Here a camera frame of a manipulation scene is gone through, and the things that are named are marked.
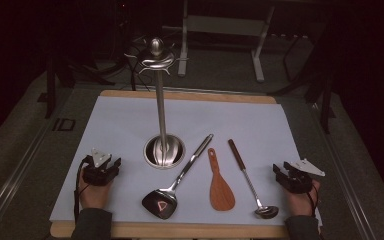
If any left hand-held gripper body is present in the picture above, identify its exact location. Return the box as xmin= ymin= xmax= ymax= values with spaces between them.
xmin=82 ymin=147 xmax=118 ymax=187

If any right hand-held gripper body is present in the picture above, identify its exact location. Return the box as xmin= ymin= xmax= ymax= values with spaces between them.
xmin=281 ymin=158 xmax=326 ymax=195

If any steel ladle with brown handle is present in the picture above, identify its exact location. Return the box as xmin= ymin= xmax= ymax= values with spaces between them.
xmin=227 ymin=138 xmax=280 ymax=220

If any wooden rice paddle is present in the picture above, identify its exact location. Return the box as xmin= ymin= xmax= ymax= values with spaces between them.
xmin=207 ymin=147 xmax=236 ymax=212

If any steel utensil rack with hooks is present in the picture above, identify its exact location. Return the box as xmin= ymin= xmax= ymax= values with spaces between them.
xmin=124 ymin=37 xmax=187 ymax=170

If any black turner with steel handle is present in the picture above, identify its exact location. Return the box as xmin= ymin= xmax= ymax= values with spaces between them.
xmin=141 ymin=133 xmax=214 ymax=220

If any person's right hand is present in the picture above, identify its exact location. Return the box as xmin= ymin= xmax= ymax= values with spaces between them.
xmin=283 ymin=179 xmax=321 ymax=218

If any black metal stand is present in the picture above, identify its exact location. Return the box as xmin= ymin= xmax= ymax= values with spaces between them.
xmin=37 ymin=54 xmax=58 ymax=120

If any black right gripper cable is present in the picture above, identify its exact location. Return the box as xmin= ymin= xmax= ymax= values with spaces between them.
xmin=307 ymin=183 xmax=320 ymax=218

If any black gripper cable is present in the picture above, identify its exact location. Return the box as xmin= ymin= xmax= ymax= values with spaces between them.
xmin=307 ymin=183 xmax=320 ymax=218
xmin=73 ymin=155 xmax=93 ymax=225

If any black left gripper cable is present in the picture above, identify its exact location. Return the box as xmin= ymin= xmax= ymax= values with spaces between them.
xmin=73 ymin=155 xmax=93 ymax=225

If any white metal frame stand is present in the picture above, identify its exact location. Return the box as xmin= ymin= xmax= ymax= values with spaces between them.
xmin=177 ymin=0 xmax=276 ymax=83

